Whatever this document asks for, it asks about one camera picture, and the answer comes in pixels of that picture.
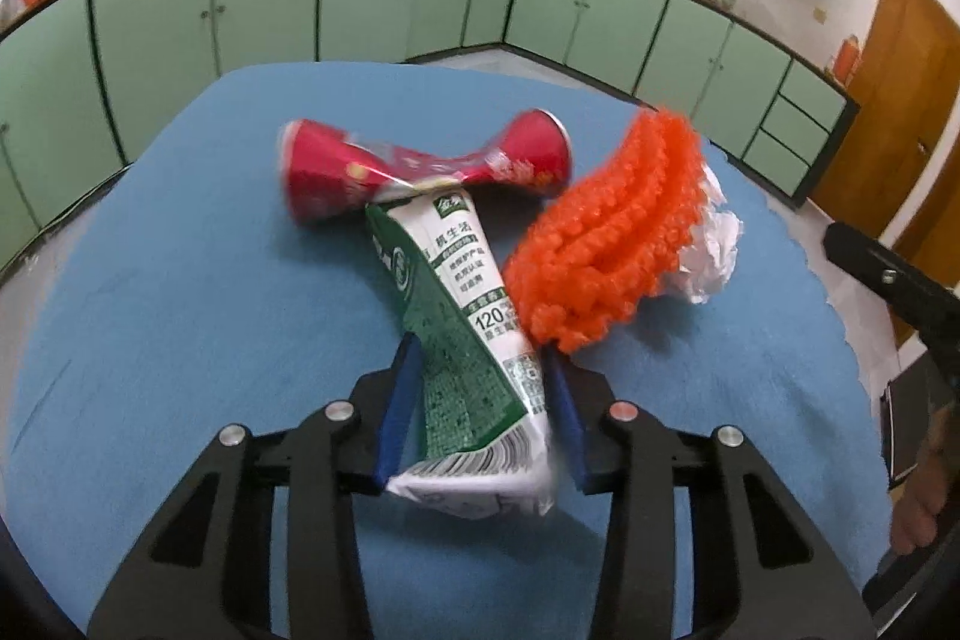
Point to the person's bare leg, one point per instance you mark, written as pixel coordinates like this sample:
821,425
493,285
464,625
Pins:
919,505

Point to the wooden door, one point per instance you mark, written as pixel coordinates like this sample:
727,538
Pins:
941,220
892,85

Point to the blue table mat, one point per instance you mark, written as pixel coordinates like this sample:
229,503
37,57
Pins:
187,272

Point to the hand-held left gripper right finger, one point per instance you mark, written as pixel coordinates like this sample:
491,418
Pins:
571,437

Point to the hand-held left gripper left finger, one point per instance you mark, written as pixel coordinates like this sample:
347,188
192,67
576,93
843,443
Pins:
397,419

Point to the green white toothpaste tube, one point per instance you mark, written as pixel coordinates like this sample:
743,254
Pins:
457,340

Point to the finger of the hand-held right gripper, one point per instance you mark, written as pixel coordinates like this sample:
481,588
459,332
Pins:
892,280

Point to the red drink can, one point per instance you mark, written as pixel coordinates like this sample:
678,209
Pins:
322,160

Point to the large orange foam net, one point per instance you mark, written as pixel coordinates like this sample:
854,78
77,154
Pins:
607,235

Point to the red thermos flask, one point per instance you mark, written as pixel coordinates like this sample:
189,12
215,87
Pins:
846,59

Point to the white crumpled paper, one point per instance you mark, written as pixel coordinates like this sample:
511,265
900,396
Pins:
712,242

